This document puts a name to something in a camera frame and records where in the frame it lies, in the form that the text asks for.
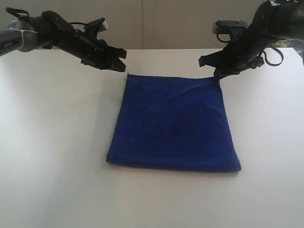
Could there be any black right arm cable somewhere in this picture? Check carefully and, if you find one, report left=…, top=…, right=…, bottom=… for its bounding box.
left=262, top=46, right=285, bottom=67

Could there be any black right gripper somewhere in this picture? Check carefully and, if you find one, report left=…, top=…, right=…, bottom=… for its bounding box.
left=199, top=26, right=264, bottom=79

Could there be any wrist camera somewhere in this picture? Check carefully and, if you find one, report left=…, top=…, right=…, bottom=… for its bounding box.
left=212, top=20, right=247, bottom=36
left=84, top=18, right=108, bottom=33

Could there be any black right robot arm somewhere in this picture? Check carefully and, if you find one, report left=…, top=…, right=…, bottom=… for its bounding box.
left=199, top=0, right=304, bottom=79

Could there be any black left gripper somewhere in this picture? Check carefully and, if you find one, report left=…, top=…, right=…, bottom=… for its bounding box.
left=57, top=30, right=126, bottom=72

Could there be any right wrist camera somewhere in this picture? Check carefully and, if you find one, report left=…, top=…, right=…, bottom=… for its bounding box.
left=212, top=20, right=247, bottom=36

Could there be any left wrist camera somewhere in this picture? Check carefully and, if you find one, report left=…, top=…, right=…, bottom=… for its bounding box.
left=84, top=18, right=108, bottom=33

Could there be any blue microfibre towel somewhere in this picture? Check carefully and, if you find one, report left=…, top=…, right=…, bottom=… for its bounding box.
left=106, top=74, right=241, bottom=172

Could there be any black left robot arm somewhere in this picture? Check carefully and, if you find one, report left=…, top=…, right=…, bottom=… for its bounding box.
left=0, top=7, right=127, bottom=72

